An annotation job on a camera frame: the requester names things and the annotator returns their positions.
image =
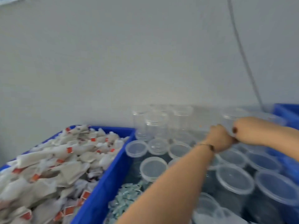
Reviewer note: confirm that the person's right forearm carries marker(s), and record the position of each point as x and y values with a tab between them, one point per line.
280	137

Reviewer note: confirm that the pile of green desiccant packets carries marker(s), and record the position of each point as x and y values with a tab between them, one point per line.
124	198

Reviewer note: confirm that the person's right hand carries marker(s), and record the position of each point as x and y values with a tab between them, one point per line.
247	130

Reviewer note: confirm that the clear jar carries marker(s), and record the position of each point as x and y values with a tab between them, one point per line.
229	116

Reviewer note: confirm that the person's left hand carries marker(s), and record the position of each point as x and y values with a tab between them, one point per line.
219	137

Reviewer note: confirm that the pile of tea bags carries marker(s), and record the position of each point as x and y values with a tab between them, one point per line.
51	175

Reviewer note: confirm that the group of lidded jars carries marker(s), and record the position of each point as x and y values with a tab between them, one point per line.
233	179

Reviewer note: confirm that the person's left forearm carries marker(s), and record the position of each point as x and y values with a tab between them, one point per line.
163	193

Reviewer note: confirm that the blue plastic tray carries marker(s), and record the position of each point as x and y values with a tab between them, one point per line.
102	189

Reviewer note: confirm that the blue slatted crate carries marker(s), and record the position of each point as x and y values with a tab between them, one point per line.
289	137

